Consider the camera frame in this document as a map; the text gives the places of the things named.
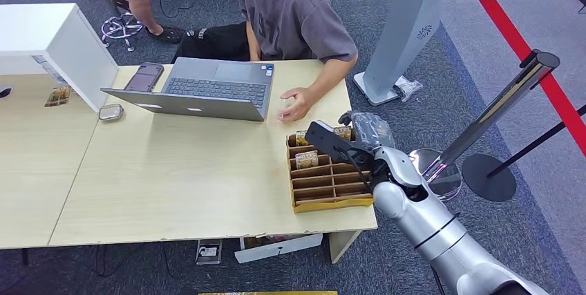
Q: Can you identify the white board panel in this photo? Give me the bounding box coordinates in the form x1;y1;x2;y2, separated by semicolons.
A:
234;233;324;265

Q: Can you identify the grey laptop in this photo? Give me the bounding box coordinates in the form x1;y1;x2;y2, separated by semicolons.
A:
100;57;274;123

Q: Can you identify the black smartphone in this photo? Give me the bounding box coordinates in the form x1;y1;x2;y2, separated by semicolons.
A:
123;62;164;93

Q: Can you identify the grey kiosk stand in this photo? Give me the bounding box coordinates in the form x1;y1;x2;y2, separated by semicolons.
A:
352;0;447;106

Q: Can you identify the wooden table leg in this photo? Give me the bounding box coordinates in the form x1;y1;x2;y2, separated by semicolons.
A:
327;229;363;265

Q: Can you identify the person at desk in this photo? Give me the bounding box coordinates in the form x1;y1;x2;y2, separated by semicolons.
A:
171;0;359;123

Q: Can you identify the black stanchion post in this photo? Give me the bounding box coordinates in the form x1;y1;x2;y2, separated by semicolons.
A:
461;102;586;202

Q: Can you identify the cardboard card organiser box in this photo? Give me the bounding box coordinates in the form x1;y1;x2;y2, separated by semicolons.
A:
285;130;374;215

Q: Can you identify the chrome stanchion post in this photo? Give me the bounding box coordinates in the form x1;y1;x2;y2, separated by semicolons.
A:
408;50;561;203

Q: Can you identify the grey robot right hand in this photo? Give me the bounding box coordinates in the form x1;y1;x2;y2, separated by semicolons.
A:
339;111;395;152

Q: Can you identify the person's left hand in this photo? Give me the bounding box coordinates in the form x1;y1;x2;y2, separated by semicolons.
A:
276;86;316;123

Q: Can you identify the clear plastic bag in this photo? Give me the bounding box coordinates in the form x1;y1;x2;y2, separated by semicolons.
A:
393;76;423;104

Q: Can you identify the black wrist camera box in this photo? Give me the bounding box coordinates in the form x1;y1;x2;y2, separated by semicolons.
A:
304;120;367;166

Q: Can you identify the white cabinet box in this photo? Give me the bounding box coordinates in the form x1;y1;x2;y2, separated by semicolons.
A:
0;3;119;113

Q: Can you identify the chrome stool base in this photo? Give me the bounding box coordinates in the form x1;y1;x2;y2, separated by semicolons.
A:
100;0;144;53

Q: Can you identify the black sandal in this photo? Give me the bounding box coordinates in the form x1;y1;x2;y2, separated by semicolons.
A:
145;26;185;45

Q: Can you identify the red barrier belt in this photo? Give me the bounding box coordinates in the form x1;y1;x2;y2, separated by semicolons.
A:
455;0;586;157

